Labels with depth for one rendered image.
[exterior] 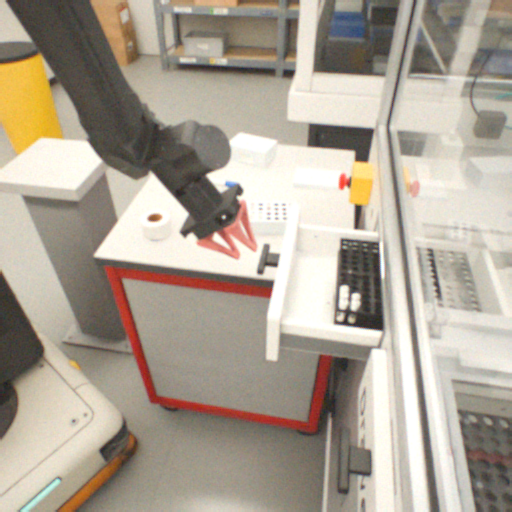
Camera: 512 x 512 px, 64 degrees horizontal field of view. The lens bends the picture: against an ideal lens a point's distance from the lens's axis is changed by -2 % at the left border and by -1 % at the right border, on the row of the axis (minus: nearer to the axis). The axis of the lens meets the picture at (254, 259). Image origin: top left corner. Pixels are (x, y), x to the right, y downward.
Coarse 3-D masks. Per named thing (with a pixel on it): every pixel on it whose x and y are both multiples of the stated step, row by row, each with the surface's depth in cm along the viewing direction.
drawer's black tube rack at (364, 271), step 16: (352, 240) 76; (352, 256) 72; (368, 256) 72; (352, 272) 69; (368, 272) 69; (336, 288) 71; (352, 288) 71; (368, 288) 67; (336, 304) 68; (368, 304) 68; (336, 320) 65; (368, 320) 65
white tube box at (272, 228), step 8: (248, 208) 101; (256, 208) 101; (264, 208) 101; (272, 208) 101; (280, 208) 101; (288, 208) 101; (256, 216) 98; (264, 216) 98; (272, 216) 98; (280, 216) 98; (288, 216) 98; (256, 224) 97; (264, 224) 97; (272, 224) 97; (280, 224) 97; (256, 232) 99; (264, 232) 99; (272, 232) 99; (280, 232) 99
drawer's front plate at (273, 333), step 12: (288, 228) 74; (288, 240) 71; (288, 252) 69; (288, 264) 67; (276, 276) 65; (288, 276) 67; (276, 288) 63; (288, 288) 72; (276, 300) 61; (276, 312) 59; (276, 324) 59; (276, 336) 61; (276, 348) 63; (276, 360) 65
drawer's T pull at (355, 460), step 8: (344, 432) 48; (344, 440) 47; (344, 448) 46; (352, 448) 46; (360, 448) 46; (344, 456) 46; (352, 456) 46; (360, 456) 46; (368, 456) 46; (344, 464) 45; (352, 464) 45; (360, 464) 45; (368, 464) 45; (344, 472) 44; (352, 472) 45; (360, 472) 45; (368, 472) 44; (344, 480) 44; (344, 488) 43
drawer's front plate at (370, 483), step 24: (384, 360) 53; (384, 384) 50; (360, 408) 58; (384, 408) 48; (360, 432) 55; (384, 432) 46; (384, 456) 44; (360, 480) 51; (384, 480) 42; (360, 504) 49; (384, 504) 40
